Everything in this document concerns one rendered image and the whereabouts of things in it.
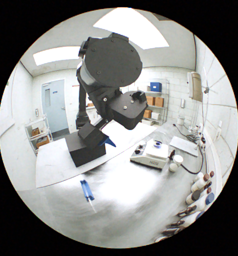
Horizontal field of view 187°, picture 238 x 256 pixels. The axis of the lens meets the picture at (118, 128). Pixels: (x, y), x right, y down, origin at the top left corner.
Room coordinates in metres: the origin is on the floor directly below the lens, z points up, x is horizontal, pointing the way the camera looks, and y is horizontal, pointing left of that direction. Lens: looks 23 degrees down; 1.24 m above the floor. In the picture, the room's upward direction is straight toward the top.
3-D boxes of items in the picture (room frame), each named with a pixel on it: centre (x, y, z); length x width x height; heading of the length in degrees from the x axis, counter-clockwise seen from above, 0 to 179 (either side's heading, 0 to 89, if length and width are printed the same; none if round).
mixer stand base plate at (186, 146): (0.40, -0.57, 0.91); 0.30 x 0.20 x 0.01; 42
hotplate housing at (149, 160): (0.32, -0.19, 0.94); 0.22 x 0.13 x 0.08; 60
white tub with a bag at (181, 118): (0.94, -0.97, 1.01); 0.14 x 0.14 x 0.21
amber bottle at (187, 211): (-0.07, -0.25, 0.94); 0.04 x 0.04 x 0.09
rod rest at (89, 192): (0.12, 0.13, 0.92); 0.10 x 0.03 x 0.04; 31
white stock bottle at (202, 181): (0.01, -0.38, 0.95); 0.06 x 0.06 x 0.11
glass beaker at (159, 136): (0.32, -0.21, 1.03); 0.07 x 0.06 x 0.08; 75
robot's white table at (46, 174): (0.57, 0.15, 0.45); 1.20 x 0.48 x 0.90; 132
